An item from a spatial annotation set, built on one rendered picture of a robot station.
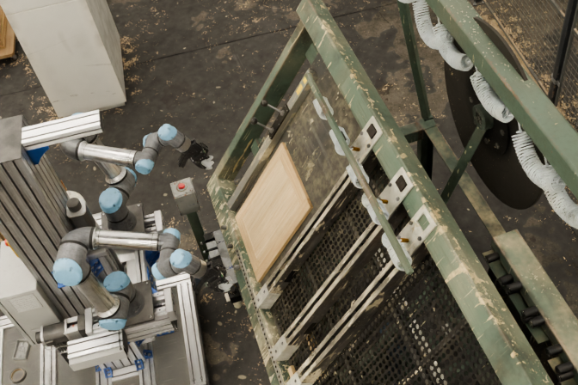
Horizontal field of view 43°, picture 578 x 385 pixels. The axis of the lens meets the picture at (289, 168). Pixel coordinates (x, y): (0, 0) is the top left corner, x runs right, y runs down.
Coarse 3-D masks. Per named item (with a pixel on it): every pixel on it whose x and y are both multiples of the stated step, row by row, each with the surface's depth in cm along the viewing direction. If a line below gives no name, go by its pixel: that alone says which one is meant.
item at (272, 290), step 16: (336, 144) 284; (352, 144) 297; (368, 144) 286; (368, 160) 295; (336, 192) 309; (352, 192) 307; (320, 208) 316; (336, 208) 312; (320, 224) 316; (304, 240) 323; (320, 240) 325; (288, 256) 333; (304, 256) 331; (288, 272) 336; (272, 288) 342; (256, 304) 352; (272, 304) 352
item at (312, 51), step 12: (312, 48) 357; (312, 60) 356; (252, 144) 396; (408, 216) 285; (312, 252) 345; (312, 288) 333; (372, 348) 295; (480, 348) 247; (480, 360) 245; (480, 372) 245; (492, 372) 241; (492, 384) 240
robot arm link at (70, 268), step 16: (64, 256) 290; (80, 256) 293; (64, 272) 288; (80, 272) 290; (80, 288) 301; (96, 288) 306; (96, 304) 311; (112, 304) 317; (128, 304) 329; (112, 320) 318
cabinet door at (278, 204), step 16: (272, 160) 366; (288, 160) 353; (272, 176) 365; (288, 176) 351; (256, 192) 375; (272, 192) 363; (288, 192) 350; (304, 192) 339; (256, 208) 374; (272, 208) 361; (288, 208) 348; (304, 208) 336; (240, 224) 386; (256, 224) 372; (272, 224) 359; (288, 224) 346; (256, 240) 370; (272, 240) 357; (288, 240) 346; (256, 256) 368; (272, 256) 355; (256, 272) 366
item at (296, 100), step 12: (312, 72) 344; (300, 96) 349; (288, 120) 358; (276, 132) 362; (264, 144) 370; (264, 156) 372; (252, 168) 378; (252, 180) 382; (240, 192) 386; (228, 204) 396
